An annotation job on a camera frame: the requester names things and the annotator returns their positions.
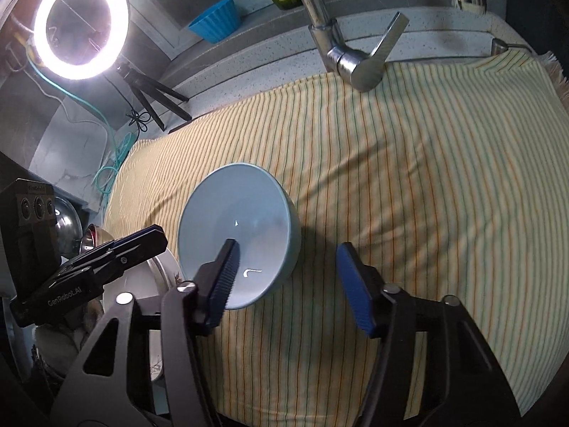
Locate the blue ribbed cup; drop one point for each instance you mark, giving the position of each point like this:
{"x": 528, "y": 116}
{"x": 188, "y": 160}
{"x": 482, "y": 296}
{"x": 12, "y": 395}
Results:
{"x": 217, "y": 22}

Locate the chrome kitchen faucet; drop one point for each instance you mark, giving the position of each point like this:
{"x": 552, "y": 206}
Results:
{"x": 363, "y": 71}

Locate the ring light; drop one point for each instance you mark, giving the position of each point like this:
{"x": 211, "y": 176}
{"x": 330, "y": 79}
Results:
{"x": 107, "y": 55}

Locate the large steel bowl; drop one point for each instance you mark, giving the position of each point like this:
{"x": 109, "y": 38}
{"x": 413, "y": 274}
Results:
{"x": 94, "y": 236}

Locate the white plate with gold leaf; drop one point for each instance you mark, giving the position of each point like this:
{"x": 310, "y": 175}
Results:
{"x": 153, "y": 278}

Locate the steel pot lid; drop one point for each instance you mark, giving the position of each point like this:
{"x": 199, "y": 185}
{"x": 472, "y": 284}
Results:
{"x": 69, "y": 228}

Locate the black tripod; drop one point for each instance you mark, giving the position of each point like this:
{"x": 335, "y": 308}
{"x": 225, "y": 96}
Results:
{"x": 144, "y": 87}

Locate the gloved left hand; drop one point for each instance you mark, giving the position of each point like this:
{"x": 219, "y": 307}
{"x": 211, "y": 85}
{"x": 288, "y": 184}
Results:
{"x": 59, "y": 344}

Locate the light blue ceramic bowl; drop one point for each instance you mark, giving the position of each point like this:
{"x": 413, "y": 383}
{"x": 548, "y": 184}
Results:
{"x": 243, "y": 202}

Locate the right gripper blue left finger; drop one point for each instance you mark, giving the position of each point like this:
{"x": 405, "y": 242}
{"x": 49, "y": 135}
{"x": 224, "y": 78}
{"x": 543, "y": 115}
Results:
{"x": 221, "y": 276}

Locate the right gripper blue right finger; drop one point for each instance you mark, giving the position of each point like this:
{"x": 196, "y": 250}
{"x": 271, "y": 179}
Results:
{"x": 360, "y": 284}

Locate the yellow striped cloth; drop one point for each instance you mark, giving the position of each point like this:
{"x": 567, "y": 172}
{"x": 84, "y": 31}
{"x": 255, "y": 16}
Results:
{"x": 448, "y": 178}

